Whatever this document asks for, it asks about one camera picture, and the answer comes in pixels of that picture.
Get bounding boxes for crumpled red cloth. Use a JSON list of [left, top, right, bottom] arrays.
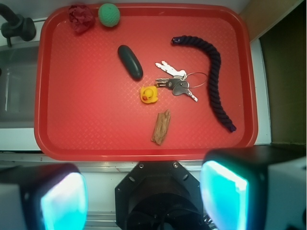
[[68, 4, 95, 34]]

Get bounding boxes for red plastic tray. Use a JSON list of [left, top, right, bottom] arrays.
[[34, 3, 258, 161]]

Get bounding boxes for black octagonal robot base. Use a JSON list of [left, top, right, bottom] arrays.
[[115, 161, 210, 230]]

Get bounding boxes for black faucet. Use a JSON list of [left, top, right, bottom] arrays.
[[0, 3, 36, 47]]

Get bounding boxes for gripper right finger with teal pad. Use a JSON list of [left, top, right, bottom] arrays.
[[200, 145, 307, 230]]

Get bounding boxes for dark purple rope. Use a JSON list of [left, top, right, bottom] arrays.
[[171, 35, 237, 133]]

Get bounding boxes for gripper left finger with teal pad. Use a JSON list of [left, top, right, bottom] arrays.
[[0, 163, 88, 230]]

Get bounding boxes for silver keys on ring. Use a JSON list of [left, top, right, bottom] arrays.
[[154, 60, 208, 102]]

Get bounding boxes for yellow rubber duck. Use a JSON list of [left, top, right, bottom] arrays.
[[140, 86, 158, 104]]

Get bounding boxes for green textured ball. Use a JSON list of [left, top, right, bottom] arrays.
[[98, 3, 120, 27]]

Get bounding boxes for stainless steel sink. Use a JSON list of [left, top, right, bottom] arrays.
[[0, 42, 39, 128]]

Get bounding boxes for brown wood piece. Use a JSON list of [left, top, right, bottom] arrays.
[[151, 110, 171, 146]]

